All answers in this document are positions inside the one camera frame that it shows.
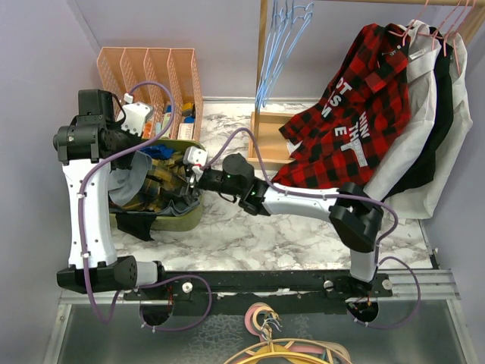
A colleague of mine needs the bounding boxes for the black mounting rail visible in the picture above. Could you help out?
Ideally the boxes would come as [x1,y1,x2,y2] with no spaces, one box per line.
[124,270,393,316]

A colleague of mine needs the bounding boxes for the red black plaid shirt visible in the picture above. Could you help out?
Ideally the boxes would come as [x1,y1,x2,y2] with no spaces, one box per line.
[272,24,411,189]

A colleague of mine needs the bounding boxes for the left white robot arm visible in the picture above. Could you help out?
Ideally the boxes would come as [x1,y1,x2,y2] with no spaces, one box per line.
[53,89,167,300]

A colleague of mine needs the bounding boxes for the wooden clothes rack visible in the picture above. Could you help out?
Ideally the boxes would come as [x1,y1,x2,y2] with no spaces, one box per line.
[246,0,485,171]

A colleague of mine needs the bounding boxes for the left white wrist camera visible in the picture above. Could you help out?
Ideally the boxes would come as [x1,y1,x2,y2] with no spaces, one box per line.
[121,93,154,137]

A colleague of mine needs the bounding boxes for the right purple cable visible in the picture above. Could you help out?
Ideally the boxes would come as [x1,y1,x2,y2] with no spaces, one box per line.
[200,127,422,329]

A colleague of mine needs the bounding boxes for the white hanging shirt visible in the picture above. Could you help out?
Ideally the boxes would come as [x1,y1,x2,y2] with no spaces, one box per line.
[387,33,473,219]

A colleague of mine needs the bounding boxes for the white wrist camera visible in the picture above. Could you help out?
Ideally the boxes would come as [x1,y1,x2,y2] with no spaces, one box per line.
[121,93,154,137]
[183,146,208,167]

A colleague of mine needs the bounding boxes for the green plastic laundry bin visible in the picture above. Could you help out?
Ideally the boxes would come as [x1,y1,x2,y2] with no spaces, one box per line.
[108,138,203,233]

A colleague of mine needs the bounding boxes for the yellow plaid shirt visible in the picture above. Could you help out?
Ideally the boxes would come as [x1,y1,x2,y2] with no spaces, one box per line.
[111,151,194,213]

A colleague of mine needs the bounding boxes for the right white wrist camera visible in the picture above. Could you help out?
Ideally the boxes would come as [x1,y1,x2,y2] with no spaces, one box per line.
[183,146,208,167]

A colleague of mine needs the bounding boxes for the black hanging shirt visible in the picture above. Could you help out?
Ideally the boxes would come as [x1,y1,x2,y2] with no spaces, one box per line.
[386,26,453,198]

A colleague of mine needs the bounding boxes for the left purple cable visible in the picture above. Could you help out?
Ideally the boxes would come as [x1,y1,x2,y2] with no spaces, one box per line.
[77,80,214,333]

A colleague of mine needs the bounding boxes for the blue wire hangers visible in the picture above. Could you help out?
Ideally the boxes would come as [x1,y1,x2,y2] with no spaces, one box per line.
[255,1,314,113]

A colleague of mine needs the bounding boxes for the pile of coloured hangers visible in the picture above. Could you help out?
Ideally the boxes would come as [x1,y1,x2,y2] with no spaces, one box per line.
[226,303,352,364]

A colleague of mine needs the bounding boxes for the small boxes in organizer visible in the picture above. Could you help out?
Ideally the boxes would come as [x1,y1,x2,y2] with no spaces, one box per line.
[142,102,196,140]

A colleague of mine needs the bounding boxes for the black shirt in bin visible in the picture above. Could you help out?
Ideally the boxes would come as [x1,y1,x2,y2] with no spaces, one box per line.
[115,213,157,241]

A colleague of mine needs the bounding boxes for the pink wire hangers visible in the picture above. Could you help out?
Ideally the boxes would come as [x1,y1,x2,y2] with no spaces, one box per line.
[386,0,478,77]

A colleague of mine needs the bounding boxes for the purple cable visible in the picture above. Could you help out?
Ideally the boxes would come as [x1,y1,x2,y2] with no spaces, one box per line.
[77,80,214,333]
[200,127,422,329]

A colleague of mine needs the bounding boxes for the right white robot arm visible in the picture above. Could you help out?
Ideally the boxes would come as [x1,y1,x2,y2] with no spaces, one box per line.
[183,147,383,297]

